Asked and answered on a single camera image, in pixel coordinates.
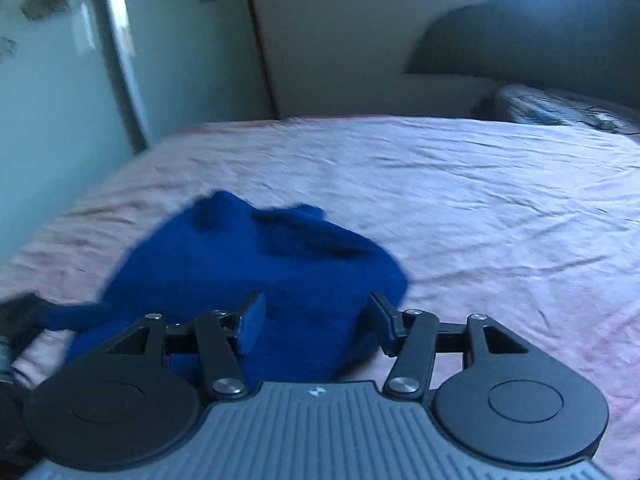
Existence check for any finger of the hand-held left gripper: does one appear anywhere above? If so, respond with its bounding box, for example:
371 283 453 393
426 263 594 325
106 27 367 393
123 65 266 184
0 292 50 333

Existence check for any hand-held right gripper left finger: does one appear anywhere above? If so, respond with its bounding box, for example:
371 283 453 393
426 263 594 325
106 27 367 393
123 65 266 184
106 292 267 401

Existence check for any blue shirt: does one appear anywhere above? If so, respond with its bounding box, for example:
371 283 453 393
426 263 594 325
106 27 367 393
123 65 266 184
42 189 408 386

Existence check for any floral glass wardrobe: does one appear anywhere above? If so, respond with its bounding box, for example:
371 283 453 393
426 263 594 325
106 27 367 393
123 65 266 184
0 0 277 263

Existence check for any bed with pink sheet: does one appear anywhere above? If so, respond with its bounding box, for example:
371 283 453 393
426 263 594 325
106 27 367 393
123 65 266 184
0 114 640 480

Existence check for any patterned pillow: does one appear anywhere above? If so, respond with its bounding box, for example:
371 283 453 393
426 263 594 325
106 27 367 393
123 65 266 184
492 84 640 135

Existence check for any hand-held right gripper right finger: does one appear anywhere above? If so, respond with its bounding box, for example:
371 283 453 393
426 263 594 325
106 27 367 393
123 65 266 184
368 291 531 401

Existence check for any dark arched headboard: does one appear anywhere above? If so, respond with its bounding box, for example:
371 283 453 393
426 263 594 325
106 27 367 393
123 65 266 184
404 0 640 111

